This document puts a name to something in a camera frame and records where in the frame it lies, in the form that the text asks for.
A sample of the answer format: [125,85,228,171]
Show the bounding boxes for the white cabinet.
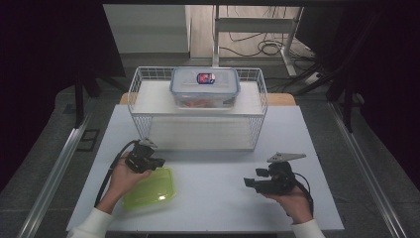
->
[102,3,193,55]

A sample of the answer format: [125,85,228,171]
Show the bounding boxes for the aluminium rail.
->
[327,99,410,238]
[16,107,95,238]

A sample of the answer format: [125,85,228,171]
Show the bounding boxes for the clear plastic food container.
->
[169,65,242,110]

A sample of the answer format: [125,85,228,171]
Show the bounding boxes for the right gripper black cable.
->
[291,172,315,217]

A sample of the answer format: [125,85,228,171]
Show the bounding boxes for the white wire shelf rack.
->
[127,65,269,154]

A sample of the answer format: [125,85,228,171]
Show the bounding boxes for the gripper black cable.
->
[291,172,315,217]
[93,139,141,208]

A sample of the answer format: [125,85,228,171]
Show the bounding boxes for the black floor cables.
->
[219,4,316,60]

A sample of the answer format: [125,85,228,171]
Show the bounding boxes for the white metal desk frame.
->
[211,4,305,78]

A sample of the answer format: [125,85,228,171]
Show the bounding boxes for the black metal stand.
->
[72,63,130,131]
[292,13,384,134]

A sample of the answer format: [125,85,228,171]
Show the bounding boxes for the black floor socket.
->
[76,128,101,153]

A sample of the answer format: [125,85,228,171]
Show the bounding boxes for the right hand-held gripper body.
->
[259,151,308,195]

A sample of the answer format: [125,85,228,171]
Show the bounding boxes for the white power strip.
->
[303,70,322,86]

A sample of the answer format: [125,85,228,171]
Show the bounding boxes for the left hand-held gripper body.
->
[124,137,159,175]

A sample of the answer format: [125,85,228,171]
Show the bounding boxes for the person's right hand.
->
[262,189,315,226]

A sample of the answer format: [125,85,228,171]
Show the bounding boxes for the person's left hand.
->
[106,161,154,207]

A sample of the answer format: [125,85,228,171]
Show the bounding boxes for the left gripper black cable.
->
[93,139,141,208]

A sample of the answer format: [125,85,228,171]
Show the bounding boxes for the wooden table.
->
[118,91,297,107]

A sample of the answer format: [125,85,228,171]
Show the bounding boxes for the green plastic container lid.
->
[122,166,177,211]

